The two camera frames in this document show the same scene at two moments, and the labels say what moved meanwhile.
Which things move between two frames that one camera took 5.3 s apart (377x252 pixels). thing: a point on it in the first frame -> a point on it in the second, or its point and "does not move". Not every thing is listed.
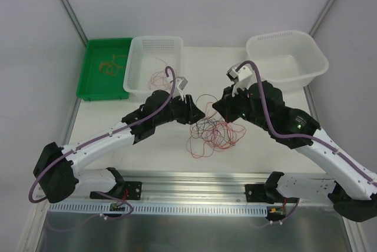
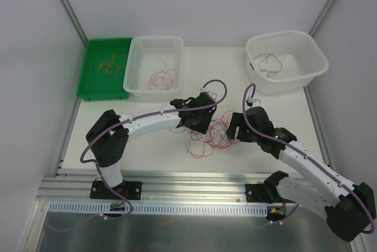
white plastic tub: [290, 59] does not move
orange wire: [110, 68] does not move
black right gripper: [228, 103] -> [241, 128]
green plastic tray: [103, 69] does not move
